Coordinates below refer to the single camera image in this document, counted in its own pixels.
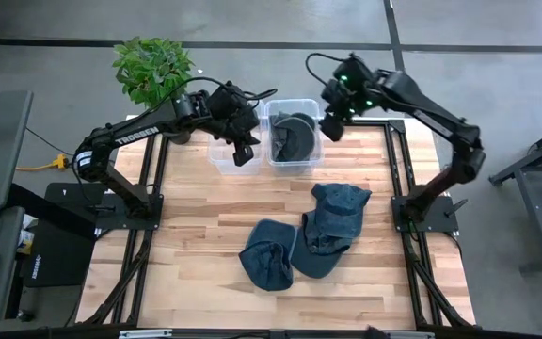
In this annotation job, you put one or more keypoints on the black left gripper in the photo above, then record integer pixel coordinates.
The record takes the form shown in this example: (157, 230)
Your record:
(233, 115)

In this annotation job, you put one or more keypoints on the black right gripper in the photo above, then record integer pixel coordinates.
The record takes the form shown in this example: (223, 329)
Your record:
(355, 96)

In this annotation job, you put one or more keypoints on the grey-blue denim cap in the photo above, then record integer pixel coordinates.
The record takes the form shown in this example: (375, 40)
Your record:
(278, 141)

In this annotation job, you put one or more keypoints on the dark grey cap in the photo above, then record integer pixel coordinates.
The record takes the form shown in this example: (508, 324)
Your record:
(301, 136)

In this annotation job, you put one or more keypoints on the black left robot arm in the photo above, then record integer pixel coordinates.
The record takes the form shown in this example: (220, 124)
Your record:
(134, 132)

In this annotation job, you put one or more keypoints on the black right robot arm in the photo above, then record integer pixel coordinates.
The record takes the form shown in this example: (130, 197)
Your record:
(440, 120)

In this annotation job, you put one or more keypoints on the clear plastic bin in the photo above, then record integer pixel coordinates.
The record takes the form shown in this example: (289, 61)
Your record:
(224, 162)
(294, 166)

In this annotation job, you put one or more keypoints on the crumpled dark denim cap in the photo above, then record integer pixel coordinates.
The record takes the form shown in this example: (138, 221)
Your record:
(266, 263)

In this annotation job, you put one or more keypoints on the green potted plant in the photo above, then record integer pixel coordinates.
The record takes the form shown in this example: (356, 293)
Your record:
(151, 70)

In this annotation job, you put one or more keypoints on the black flat plate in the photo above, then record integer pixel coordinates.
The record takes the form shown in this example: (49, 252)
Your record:
(73, 193)

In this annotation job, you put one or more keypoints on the dark metal stand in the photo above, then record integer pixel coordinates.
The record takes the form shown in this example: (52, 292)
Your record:
(534, 202)

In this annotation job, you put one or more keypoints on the black Trossen control box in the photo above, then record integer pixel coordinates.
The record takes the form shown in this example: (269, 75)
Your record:
(59, 263)

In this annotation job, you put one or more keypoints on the white and yellow papers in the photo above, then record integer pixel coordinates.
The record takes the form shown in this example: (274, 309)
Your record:
(26, 235)

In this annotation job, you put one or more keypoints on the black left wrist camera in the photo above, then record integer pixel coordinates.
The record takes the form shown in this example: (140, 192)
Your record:
(226, 101)

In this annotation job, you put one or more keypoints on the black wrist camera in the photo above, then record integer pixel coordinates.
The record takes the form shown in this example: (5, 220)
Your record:
(355, 70)
(226, 101)

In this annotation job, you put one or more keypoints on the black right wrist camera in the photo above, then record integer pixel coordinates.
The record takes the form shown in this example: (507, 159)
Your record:
(355, 70)

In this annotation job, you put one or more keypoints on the black aluminium table frame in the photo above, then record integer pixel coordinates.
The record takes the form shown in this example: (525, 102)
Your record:
(400, 160)

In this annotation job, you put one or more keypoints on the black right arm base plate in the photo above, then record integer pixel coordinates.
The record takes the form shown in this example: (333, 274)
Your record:
(440, 221)

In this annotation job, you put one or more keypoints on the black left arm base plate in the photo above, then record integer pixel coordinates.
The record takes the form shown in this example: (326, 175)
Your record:
(111, 219)

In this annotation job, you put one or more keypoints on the silver table edge bracket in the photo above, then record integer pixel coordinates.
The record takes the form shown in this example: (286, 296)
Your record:
(145, 334)
(407, 335)

